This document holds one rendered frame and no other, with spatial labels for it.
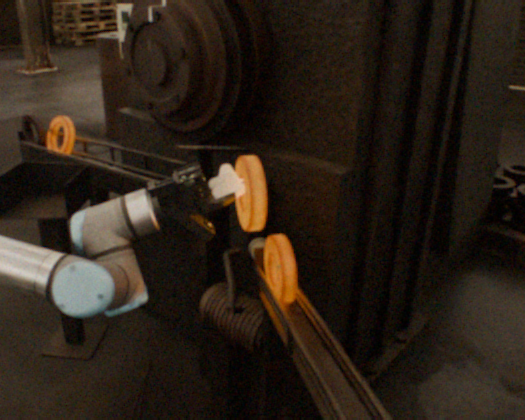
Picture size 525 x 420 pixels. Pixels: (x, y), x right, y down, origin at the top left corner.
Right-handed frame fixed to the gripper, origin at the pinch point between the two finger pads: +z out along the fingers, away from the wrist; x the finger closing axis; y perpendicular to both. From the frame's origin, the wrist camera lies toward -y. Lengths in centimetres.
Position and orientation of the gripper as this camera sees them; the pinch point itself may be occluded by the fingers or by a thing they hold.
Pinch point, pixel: (249, 184)
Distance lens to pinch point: 102.7
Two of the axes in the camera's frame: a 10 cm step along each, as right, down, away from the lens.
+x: -1.7, -4.1, 9.0
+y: -2.9, -8.5, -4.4
